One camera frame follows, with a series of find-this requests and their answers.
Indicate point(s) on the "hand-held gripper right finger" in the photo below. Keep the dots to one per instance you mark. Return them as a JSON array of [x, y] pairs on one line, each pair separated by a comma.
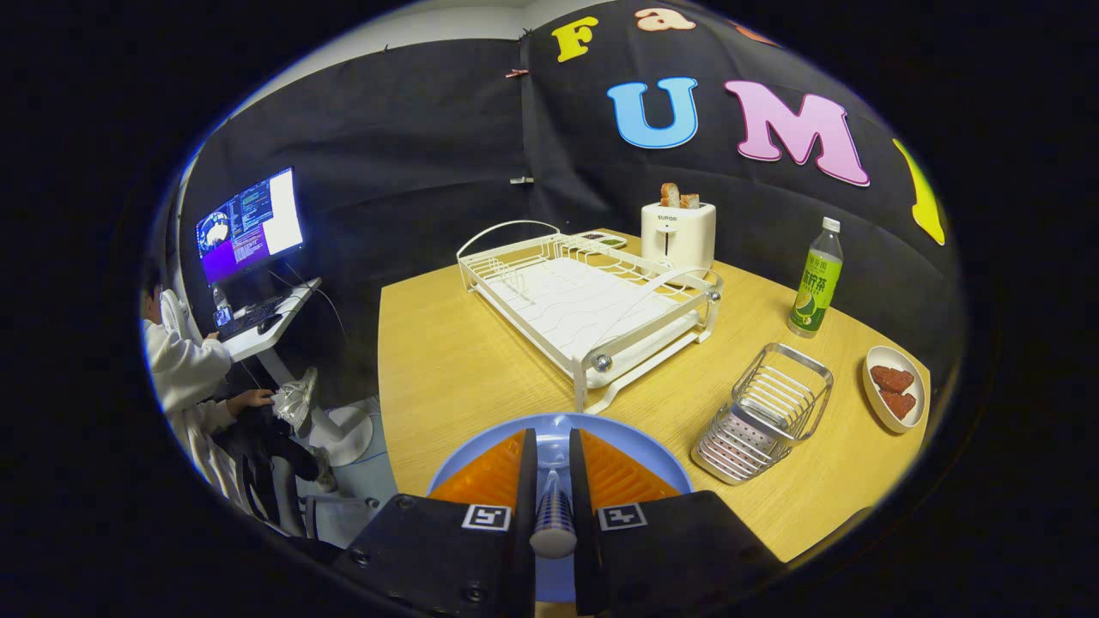
[[661, 549]]

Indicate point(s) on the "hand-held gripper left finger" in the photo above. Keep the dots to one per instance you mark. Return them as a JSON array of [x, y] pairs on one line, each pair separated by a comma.
[[446, 549]]

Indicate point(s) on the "metal spoon with white tip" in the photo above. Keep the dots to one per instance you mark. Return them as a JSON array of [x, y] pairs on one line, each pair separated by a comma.
[[553, 524]]

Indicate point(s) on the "blue plate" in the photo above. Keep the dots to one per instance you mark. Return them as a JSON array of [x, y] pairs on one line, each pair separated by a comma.
[[552, 433]]

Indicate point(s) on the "small white plate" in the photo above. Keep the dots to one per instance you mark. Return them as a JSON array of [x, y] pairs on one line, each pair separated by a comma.
[[876, 403]]

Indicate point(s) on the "red meat piece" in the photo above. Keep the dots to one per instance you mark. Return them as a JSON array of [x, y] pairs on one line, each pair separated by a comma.
[[893, 378], [899, 404]]

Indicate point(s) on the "white standing desk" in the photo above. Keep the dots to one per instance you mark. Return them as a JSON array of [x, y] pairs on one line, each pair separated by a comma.
[[258, 343]]

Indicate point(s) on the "black keyboard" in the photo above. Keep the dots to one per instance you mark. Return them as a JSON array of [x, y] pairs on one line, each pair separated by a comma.
[[253, 316]]

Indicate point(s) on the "green tea bottle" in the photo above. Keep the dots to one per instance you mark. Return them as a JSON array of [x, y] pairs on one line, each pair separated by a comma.
[[816, 287]]

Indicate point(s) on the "white toaster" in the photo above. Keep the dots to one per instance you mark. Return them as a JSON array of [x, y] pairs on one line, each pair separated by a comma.
[[678, 240]]

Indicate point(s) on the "white divided sauce tray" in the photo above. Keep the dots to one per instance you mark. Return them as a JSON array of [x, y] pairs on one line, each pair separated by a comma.
[[601, 240]]

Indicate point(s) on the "computer monitor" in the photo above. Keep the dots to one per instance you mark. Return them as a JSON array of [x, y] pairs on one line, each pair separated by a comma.
[[253, 223]]

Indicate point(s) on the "black backdrop cloth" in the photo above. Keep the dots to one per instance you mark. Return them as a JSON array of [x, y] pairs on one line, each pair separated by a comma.
[[412, 129]]

